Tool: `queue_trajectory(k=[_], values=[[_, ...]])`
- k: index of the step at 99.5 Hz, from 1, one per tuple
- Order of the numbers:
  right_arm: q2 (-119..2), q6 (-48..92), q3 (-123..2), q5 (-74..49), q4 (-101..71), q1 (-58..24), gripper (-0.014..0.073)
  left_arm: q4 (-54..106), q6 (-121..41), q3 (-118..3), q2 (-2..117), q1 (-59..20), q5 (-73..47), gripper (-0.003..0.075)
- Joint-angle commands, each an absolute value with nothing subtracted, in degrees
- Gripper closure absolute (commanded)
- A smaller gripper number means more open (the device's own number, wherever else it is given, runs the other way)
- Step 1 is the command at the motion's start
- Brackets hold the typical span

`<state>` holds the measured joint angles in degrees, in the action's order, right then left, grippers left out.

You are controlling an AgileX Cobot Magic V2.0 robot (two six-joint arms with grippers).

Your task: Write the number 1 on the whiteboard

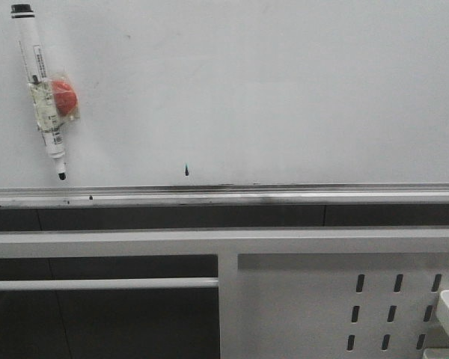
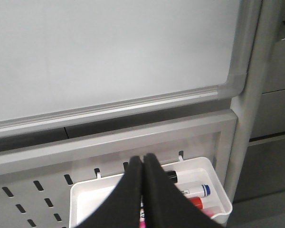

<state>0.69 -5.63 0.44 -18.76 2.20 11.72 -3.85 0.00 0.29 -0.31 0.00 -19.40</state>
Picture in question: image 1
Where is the red round magnet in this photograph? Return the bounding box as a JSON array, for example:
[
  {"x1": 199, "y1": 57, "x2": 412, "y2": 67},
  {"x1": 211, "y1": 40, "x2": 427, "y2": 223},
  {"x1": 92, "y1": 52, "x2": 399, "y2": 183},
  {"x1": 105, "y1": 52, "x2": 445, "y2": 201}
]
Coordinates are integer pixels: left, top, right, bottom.
[{"x1": 51, "y1": 72, "x2": 80, "y2": 124}]

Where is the white whiteboard marker pen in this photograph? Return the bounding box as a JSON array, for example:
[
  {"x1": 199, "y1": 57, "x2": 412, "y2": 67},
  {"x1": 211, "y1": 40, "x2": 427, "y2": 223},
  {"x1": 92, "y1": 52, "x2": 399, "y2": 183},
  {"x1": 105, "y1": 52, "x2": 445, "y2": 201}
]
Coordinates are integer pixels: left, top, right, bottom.
[{"x1": 10, "y1": 3, "x2": 67, "y2": 180}]

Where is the large white whiteboard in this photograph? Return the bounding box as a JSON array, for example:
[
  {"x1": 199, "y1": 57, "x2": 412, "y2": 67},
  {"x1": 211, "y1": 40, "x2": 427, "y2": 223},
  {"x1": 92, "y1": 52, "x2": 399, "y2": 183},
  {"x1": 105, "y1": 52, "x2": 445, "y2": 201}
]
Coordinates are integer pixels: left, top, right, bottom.
[{"x1": 0, "y1": 1, "x2": 449, "y2": 188}]

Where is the aluminium whiteboard marker tray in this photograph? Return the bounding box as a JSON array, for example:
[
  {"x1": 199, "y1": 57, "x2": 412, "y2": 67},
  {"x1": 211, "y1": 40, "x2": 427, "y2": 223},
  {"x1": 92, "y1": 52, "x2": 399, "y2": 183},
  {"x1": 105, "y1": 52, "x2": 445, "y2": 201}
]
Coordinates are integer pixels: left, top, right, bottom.
[{"x1": 0, "y1": 183, "x2": 449, "y2": 209}]

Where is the white metal pegboard frame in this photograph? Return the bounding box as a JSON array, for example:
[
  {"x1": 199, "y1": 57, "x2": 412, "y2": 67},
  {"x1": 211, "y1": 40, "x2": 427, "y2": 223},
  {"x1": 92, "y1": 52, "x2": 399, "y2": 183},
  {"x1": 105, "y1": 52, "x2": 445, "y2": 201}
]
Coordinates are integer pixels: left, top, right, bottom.
[{"x1": 0, "y1": 227, "x2": 449, "y2": 358}]

